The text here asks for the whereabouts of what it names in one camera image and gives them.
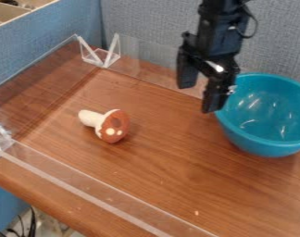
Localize clear acrylic barrier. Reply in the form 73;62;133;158
0;32;300;237

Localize blue plastic bowl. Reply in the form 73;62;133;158
216;72;300;157

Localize wooden shelf box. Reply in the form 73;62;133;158
0;0;61;27

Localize black cables under table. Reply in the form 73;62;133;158
0;206;40;237

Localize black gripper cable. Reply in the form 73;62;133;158
235;0;259;40

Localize white brown toy mushroom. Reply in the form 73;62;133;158
78;109;131;143

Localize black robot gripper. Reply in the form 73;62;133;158
177;0;252;113

